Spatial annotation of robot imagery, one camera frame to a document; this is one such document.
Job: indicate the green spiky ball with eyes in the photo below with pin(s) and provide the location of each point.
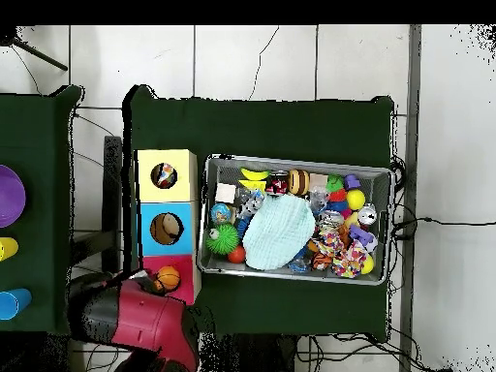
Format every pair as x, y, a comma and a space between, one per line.
222, 239

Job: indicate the colourful polka dot cloth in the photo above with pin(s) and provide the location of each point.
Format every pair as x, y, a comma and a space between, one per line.
163, 175

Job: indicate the multicolour patterned cloth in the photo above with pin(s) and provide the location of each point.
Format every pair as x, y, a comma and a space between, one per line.
341, 252

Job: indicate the orange toy basketball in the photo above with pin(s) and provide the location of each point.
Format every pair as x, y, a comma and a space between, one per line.
168, 277

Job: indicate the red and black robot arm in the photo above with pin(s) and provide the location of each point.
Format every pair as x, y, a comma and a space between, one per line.
139, 322

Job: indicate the clear mesh bin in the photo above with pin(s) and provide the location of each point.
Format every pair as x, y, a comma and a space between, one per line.
294, 160

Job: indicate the wooden box with three holes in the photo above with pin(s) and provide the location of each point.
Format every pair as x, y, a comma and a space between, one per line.
147, 232

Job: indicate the yellow cheese wedge toy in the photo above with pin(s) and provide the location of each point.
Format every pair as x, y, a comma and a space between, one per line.
252, 185

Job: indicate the plain wooden block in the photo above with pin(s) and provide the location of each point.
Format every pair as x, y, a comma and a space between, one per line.
226, 193

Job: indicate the blue globe ball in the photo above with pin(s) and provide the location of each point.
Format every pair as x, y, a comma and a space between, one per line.
222, 213

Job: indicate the mint green muslin cloth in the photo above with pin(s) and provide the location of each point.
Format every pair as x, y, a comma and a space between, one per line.
279, 231

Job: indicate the red ball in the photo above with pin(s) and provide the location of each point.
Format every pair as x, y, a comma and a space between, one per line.
236, 253

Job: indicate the dark green tablecloth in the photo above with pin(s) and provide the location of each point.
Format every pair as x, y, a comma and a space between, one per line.
271, 124

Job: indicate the dark green side table cloth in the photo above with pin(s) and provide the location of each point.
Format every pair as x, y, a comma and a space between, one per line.
46, 155

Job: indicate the purple plate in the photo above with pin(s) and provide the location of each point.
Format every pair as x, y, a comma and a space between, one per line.
9, 195

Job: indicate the yellow cup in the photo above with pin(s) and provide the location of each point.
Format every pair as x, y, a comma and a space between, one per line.
8, 249

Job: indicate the blue cup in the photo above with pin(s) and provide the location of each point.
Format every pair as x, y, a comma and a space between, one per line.
14, 304

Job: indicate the black tripod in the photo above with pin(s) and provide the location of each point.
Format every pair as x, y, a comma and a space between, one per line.
9, 36

